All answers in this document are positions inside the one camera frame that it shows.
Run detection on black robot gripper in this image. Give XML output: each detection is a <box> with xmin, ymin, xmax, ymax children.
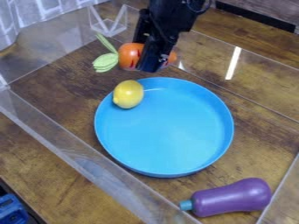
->
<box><xmin>133</xmin><ymin>0</ymin><xmax>210</xmax><ymax>73</ymax></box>

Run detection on orange toy carrot green leaves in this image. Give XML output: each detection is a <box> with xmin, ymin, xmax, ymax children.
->
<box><xmin>90</xmin><ymin>32</ymin><xmax>178</xmax><ymax>74</ymax></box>

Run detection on yellow toy lemon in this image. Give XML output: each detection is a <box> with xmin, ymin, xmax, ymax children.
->
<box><xmin>111</xmin><ymin>80</ymin><xmax>144</xmax><ymax>109</ymax></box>

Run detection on black baseboard strip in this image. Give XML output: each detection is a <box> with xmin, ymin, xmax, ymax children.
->
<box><xmin>216</xmin><ymin>0</ymin><xmax>294</xmax><ymax>33</ymax></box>

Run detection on blue round plastic plate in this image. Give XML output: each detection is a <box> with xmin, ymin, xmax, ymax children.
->
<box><xmin>93</xmin><ymin>77</ymin><xmax>234</xmax><ymax>178</ymax></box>

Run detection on white patterned curtain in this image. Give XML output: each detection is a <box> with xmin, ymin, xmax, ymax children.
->
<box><xmin>0</xmin><ymin>0</ymin><xmax>107</xmax><ymax>51</ymax></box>

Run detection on purple toy eggplant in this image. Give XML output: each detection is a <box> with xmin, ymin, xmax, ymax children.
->
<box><xmin>178</xmin><ymin>178</ymin><xmax>272</xmax><ymax>217</ymax></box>

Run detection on blue plastic crate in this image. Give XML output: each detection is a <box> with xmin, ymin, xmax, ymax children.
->
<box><xmin>0</xmin><ymin>193</ymin><xmax>27</xmax><ymax>224</ymax></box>

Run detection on clear acrylic enclosure wall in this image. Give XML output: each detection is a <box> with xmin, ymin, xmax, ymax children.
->
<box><xmin>0</xmin><ymin>0</ymin><xmax>299</xmax><ymax>224</ymax></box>

